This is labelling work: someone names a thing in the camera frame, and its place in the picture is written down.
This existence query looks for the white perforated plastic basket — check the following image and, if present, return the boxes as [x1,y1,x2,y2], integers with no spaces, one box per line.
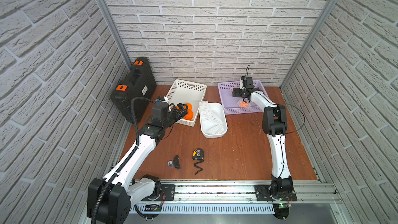
[166,79,207,127]

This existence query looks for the yellow black tape measure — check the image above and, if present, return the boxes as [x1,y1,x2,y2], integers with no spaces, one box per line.
[192,148,204,161]

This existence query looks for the small black gripper part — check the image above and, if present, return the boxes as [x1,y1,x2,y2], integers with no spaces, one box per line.
[167,155,181,170]

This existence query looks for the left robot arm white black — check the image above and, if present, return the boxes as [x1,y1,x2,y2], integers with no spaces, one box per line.
[87,97,189,224]

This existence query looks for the aluminium mounting rail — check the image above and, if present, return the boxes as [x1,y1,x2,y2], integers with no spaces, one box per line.
[86,179,340,215]

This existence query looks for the black plastic tool case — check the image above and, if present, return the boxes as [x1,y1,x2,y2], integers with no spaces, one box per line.
[110,57,157,123]

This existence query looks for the purple perforated plastic basket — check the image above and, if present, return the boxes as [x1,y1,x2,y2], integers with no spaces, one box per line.
[218,81,261,115]

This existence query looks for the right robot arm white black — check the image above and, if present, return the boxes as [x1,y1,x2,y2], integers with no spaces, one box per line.
[232,88,293,201]

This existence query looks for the white plastic tub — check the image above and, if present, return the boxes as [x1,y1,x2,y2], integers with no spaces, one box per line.
[199,101,228,139]

